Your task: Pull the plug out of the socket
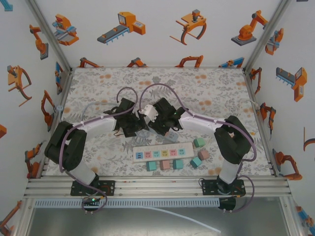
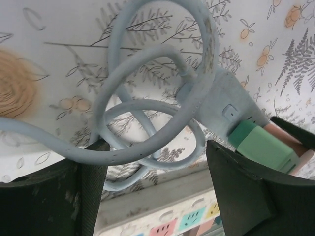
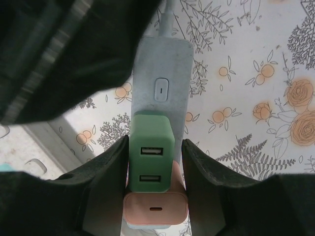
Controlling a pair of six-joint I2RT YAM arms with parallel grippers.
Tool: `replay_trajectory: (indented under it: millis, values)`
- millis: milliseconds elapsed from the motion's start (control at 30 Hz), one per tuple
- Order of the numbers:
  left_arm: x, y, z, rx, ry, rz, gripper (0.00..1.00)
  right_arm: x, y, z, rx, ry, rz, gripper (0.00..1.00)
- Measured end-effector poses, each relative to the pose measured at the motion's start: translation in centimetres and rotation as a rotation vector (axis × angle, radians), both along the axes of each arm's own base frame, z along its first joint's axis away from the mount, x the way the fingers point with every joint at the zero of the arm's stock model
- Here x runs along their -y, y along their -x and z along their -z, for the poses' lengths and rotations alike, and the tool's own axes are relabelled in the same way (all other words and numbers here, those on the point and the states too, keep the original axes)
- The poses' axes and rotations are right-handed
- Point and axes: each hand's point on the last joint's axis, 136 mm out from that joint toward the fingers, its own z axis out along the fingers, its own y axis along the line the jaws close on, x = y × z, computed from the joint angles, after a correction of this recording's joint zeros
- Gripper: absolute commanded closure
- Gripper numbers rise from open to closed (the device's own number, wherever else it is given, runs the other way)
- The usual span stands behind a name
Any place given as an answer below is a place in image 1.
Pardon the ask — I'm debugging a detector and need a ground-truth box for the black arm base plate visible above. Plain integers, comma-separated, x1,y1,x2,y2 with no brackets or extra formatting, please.
70,180,116,197
201,179,246,197

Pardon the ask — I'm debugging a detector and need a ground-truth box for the long white power strip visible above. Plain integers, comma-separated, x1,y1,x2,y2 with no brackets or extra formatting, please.
132,142,199,163

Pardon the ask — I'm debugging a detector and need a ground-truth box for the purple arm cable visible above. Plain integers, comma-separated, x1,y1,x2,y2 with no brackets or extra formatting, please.
59,87,138,214
138,83,256,214

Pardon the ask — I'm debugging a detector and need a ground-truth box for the aluminium frame leg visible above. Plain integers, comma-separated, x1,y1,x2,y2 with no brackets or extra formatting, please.
280,196,305,236
13,198,35,236

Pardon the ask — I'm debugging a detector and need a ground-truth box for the aluminium front frame rail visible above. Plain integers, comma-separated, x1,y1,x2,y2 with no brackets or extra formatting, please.
23,178,292,199

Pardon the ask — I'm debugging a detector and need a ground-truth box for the aluminium side rail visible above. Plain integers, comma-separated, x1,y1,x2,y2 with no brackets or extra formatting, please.
242,67,280,177
27,67,74,181

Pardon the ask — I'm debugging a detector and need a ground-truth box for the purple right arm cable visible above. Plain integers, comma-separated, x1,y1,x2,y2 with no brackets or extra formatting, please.
138,83,256,214

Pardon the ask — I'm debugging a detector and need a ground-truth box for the black cable connector box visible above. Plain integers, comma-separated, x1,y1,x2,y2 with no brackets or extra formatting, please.
219,198,236,212

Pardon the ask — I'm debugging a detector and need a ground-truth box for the grey metal shelf panel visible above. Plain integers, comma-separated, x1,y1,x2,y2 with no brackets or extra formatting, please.
26,206,291,236

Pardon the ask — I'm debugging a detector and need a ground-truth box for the black controller board green light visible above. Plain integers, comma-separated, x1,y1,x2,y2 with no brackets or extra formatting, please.
82,196,100,205

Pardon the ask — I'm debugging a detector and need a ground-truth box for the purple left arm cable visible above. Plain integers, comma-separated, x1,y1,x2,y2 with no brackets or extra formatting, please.
59,87,138,214

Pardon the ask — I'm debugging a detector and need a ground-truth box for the green cube plug adapter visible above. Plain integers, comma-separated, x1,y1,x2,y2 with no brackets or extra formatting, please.
193,137,206,149

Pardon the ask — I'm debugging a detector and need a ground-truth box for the floral patterned table mat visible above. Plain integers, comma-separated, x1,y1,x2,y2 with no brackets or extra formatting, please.
45,66,274,178

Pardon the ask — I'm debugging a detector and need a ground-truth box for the white slotted cable duct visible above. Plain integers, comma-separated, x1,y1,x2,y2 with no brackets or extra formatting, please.
34,199,220,207

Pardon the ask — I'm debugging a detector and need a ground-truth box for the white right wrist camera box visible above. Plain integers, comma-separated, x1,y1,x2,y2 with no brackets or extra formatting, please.
139,104,159,123

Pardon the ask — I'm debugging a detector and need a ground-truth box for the aluminium frame post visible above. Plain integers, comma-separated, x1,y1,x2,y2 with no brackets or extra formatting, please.
243,0,293,72
26,0,74,72

